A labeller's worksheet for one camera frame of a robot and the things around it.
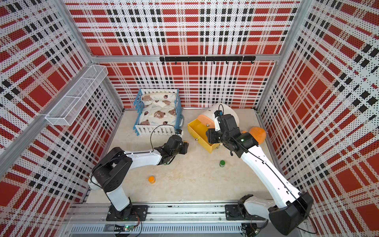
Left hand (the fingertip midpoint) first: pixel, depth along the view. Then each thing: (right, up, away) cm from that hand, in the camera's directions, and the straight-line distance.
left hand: (186, 142), depth 95 cm
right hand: (+15, +8, -21) cm, 27 cm away
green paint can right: (+22, -12, -6) cm, 26 cm away
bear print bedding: (-23, +24, +14) cm, 36 cm away
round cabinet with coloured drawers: (+8, +9, +4) cm, 13 cm away
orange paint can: (-19, -19, -12) cm, 30 cm away
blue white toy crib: (-21, +8, +7) cm, 24 cm away
